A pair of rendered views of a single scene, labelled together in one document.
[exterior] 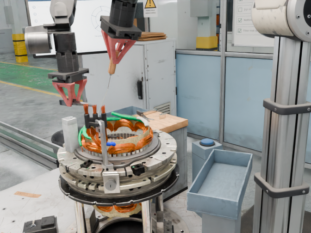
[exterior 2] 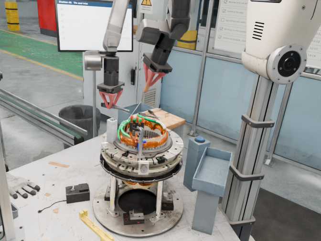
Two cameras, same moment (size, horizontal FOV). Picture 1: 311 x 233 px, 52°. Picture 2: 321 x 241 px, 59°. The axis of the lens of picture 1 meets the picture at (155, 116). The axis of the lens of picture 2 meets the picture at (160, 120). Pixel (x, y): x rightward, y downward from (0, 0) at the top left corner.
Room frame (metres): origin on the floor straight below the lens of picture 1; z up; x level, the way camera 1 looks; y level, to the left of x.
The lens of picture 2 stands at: (-0.18, 0.16, 1.61)
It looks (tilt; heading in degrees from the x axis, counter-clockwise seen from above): 23 degrees down; 353
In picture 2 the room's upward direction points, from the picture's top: 5 degrees clockwise
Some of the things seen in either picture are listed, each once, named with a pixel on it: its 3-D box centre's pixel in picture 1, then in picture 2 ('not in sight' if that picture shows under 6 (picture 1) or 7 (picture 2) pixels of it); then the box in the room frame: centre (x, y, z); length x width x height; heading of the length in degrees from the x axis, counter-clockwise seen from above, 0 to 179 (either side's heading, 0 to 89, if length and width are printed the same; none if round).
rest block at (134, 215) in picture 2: not in sight; (136, 213); (0.70, 0.12, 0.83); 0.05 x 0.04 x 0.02; 96
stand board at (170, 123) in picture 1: (150, 123); (157, 119); (1.12, 0.02, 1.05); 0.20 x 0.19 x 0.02; 42
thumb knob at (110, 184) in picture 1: (110, 185); (144, 169); (0.64, 0.10, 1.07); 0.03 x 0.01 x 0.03; 90
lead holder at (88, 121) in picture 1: (96, 120); (136, 126); (0.69, 0.13, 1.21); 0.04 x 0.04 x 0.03; 42
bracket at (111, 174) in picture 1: (111, 180); (143, 167); (0.66, 0.10, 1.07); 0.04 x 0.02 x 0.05; 90
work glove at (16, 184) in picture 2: not in sight; (16, 183); (0.93, 0.65, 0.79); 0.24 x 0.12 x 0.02; 47
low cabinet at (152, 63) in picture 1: (129, 93); (122, 77); (3.56, 0.28, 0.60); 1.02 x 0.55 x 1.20; 47
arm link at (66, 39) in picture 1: (62, 41); (109, 63); (0.89, 0.24, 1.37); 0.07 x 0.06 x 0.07; 100
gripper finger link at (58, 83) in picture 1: (70, 89); (110, 96); (0.90, 0.24, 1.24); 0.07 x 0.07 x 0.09; 60
